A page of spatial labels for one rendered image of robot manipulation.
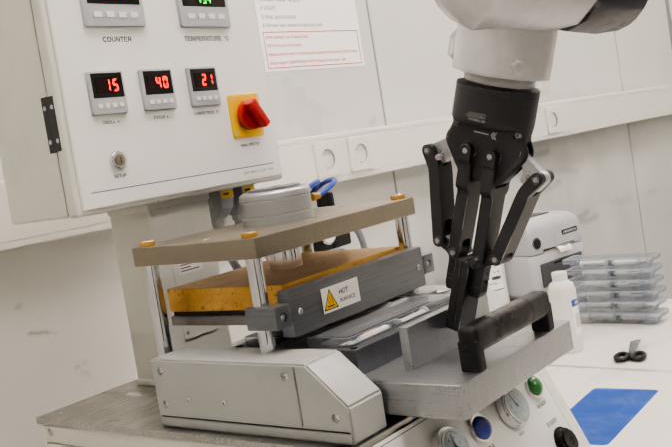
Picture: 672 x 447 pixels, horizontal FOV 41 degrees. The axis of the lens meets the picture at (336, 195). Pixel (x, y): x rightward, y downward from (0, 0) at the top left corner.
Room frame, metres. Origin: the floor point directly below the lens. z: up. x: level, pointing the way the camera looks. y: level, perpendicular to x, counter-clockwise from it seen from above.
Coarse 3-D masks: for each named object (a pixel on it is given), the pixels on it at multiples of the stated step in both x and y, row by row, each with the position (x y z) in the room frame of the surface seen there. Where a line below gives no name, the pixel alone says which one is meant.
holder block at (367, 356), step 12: (384, 336) 0.86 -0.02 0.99; (396, 336) 0.87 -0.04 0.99; (288, 348) 0.87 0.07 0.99; (300, 348) 0.86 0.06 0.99; (312, 348) 0.86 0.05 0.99; (324, 348) 0.85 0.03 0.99; (336, 348) 0.84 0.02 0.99; (348, 348) 0.83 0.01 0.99; (360, 348) 0.83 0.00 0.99; (372, 348) 0.84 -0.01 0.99; (384, 348) 0.85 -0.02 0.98; (396, 348) 0.87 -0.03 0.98; (360, 360) 0.82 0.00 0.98; (372, 360) 0.84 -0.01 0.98; (384, 360) 0.85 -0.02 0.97
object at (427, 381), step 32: (416, 320) 0.84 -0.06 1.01; (416, 352) 0.82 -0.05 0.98; (448, 352) 0.86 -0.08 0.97; (512, 352) 0.82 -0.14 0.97; (544, 352) 0.86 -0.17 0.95; (384, 384) 0.79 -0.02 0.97; (416, 384) 0.77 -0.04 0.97; (448, 384) 0.75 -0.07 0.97; (480, 384) 0.76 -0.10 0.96; (512, 384) 0.81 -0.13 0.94; (416, 416) 0.80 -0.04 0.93; (448, 416) 0.75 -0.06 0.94
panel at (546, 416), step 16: (544, 384) 0.97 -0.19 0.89; (528, 400) 0.94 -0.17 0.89; (544, 400) 0.96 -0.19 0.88; (496, 416) 0.89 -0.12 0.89; (544, 416) 0.94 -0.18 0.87; (560, 416) 0.96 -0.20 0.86; (400, 432) 0.79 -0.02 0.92; (416, 432) 0.80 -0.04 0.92; (432, 432) 0.82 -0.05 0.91; (464, 432) 0.85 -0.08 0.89; (496, 432) 0.88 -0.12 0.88; (512, 432) 0.89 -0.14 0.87; (528, 432) 0.91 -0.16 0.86; (544, 432) 0.93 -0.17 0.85
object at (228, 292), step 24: (264, 264) 1.05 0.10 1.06; (288, 264) 0.98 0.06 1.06; (312, 264) 0.98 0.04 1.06; (336, 264) 0.95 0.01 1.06; (192, 288) 0.95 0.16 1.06; (216, 288) 0.92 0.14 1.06; (240, 288) 0.90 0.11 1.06; (192, 312) 0.95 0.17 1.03; (216, 312) 0.93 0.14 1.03; (240, 312) 0.91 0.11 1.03
